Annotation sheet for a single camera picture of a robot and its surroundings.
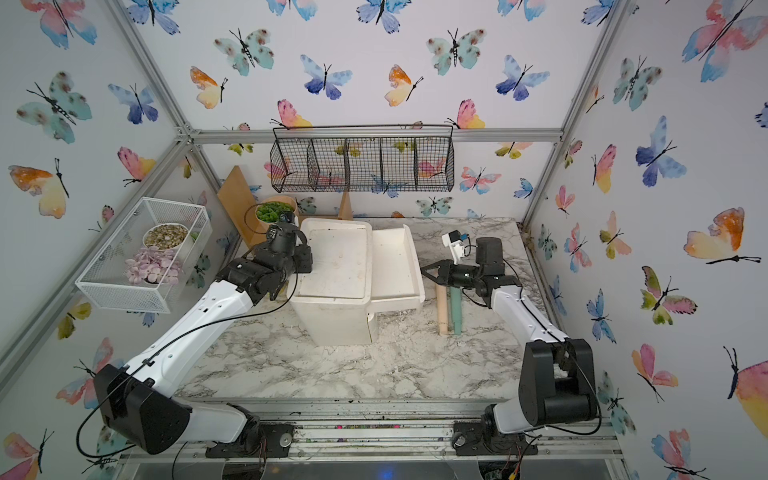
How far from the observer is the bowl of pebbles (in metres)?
0.70

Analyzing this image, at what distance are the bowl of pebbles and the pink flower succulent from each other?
4 cm

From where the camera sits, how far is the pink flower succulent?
0.64m

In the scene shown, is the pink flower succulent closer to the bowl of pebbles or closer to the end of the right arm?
the bowl of pebbles
